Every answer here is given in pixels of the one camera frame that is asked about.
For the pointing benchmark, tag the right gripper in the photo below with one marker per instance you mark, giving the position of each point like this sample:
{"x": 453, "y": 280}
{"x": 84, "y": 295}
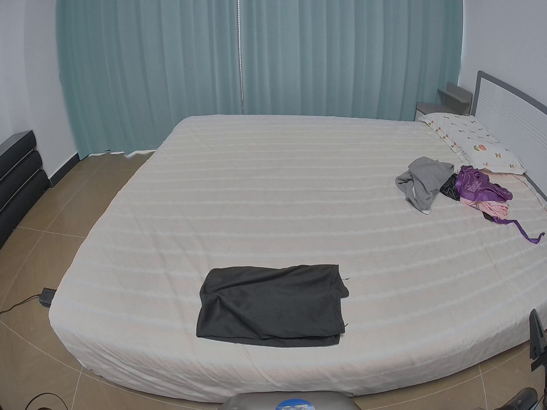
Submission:
{"x": 542, "y": 362}

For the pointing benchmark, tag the black T-shirt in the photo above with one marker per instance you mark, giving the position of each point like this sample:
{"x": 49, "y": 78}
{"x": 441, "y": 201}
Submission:
{"x": 269, "y": 305}

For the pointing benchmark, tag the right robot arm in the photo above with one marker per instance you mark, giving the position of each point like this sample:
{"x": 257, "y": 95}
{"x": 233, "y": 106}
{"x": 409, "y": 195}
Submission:
{"x": 523, "y": 399}

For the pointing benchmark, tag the bed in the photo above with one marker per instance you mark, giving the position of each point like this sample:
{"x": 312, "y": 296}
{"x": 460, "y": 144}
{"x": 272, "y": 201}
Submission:
{"x": 256, "y": 207}

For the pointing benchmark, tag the small dark garment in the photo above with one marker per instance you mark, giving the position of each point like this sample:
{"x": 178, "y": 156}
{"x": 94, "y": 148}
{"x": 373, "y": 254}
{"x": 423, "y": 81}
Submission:
{"x": 488, "y": 216}

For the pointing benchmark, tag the pink garment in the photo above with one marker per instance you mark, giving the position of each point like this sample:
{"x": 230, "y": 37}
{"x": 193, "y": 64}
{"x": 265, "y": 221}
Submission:
{"x": 495, "y": 208}

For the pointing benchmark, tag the purple satin garment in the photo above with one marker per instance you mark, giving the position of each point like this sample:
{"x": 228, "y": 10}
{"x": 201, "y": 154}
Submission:
{"x": 476, "y": 184}

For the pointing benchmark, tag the black shiny garment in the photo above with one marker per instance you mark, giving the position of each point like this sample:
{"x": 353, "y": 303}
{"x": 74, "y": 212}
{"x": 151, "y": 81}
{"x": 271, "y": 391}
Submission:
{"x": 449, "y": 189}

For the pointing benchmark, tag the grey garment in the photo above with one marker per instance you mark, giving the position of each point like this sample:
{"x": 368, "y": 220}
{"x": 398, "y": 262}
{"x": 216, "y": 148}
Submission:
{"x": 423, "y": 180}

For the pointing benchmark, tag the white printed pillow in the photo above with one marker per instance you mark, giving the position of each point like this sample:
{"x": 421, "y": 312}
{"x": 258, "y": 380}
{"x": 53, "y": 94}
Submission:
{"x": 474, "y": 141}

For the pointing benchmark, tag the grey bedside table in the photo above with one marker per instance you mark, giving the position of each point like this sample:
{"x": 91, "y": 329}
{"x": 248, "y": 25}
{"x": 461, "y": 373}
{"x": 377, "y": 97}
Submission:
{"x": 453, "y": 98}

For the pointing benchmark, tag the blue-green curtain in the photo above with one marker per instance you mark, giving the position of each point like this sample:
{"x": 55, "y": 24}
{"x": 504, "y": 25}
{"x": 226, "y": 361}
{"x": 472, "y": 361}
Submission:
{"x": 145, "y": 58}
{"x": 350, "y": 41}

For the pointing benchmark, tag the black power adapter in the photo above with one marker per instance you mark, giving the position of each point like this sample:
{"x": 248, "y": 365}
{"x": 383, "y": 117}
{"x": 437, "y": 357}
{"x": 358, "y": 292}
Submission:
{"x": 47, "y": 297}

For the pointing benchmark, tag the black chest of drawers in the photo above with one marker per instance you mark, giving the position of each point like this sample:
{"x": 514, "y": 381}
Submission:
{"x": 19, "y": 186}

